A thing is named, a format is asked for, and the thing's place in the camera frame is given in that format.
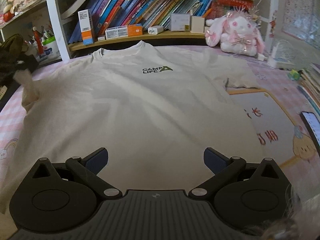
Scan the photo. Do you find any red bottle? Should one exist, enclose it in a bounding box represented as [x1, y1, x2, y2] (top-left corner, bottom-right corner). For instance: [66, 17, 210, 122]
[33, 27, 43, 55]

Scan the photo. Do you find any white orange tall box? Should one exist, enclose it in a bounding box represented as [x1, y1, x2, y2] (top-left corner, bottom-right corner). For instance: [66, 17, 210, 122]
[78, 9, 94, 46]

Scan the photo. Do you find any beige camp life t-shirt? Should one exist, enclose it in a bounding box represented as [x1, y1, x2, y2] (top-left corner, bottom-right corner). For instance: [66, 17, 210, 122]
[1, 42, 263, 213]

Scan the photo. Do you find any row of colourful books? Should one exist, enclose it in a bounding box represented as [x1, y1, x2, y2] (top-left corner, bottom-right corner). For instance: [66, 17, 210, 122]
[68, 0, 256, 45]

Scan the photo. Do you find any white tub green lid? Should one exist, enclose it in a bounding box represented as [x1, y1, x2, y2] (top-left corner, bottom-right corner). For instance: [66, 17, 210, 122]
[42, 36, 60, 59]

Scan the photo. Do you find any white pink plush bunny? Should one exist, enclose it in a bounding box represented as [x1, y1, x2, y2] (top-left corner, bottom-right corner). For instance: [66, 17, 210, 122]
[204, 8, 265, 56]

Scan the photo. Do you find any wooden bookshelf board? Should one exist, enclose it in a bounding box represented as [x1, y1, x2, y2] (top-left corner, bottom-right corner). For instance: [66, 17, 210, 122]
[68, 31, 204, 52]

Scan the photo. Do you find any stack of books right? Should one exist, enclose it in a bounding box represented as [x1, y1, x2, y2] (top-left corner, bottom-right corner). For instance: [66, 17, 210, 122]
[298, 63, 319, 115]

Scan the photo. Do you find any white card box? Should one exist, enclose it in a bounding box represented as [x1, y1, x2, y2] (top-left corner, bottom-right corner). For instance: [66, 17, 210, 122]
[170, 13, 190, 32]

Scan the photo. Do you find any smartphone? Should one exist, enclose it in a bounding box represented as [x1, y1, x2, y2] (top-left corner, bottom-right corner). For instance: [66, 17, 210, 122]
[299, 111, 320, 153]

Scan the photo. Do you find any white charger block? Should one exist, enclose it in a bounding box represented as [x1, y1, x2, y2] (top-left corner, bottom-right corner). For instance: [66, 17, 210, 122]
[148, 25, 164, 35]

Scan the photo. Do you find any white shelf post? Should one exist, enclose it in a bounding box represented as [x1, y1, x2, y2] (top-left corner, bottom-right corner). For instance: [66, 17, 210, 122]
[46, 0, 71, 61]

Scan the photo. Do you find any cream pen holder box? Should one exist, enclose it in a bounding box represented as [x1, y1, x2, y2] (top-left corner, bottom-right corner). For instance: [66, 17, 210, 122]
[190, 16, 206, 34]

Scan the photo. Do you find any white orange flat box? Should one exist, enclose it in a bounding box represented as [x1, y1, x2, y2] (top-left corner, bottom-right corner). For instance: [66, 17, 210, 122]
[105, 24, 143, 40]

